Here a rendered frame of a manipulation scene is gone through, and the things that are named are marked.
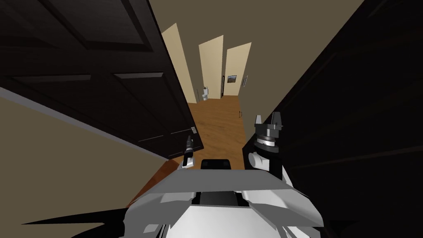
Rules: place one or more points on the framed wall picture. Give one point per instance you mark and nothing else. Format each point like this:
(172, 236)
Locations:
(232, 79)

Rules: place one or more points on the white toilet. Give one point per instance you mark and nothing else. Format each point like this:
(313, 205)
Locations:
(205, 94)

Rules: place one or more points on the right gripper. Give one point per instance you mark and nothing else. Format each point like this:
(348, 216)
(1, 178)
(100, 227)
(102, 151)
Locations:
(268, 129)

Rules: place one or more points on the dark brown panelled door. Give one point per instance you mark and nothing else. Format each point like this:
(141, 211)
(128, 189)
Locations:
(99, 99)
(347, 115)

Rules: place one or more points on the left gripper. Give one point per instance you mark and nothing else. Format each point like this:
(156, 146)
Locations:
(189, 144)

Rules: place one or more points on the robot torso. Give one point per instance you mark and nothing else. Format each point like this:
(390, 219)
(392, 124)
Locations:
(218, 185)

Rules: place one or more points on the grey door latch plate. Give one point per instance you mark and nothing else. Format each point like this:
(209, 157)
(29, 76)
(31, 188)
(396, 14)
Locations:
(194, 130)

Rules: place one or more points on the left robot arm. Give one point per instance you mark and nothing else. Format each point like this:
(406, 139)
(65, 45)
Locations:
(187, 161)

